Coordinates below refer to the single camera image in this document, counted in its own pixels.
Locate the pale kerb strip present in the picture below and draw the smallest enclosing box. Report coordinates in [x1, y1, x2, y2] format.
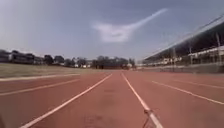
[0, 73, 82, 82]

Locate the row of dark buildings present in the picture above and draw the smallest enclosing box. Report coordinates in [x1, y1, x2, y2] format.
[0, 48, 92, 69]

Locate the roofed grandstand building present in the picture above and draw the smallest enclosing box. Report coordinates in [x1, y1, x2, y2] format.
[137, 14, 224, 69]

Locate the red running track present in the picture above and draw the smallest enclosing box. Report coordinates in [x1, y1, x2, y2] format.
[0, 69, 224, 128]

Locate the dry grass field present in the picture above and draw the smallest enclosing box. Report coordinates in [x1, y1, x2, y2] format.
[0, 62, 114, 79]

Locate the low grey wall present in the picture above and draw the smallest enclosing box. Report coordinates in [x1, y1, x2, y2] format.
[143, 63, 224, 74]

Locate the row of trees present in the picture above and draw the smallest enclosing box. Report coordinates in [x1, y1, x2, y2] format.
[90, 55, 136, 70]

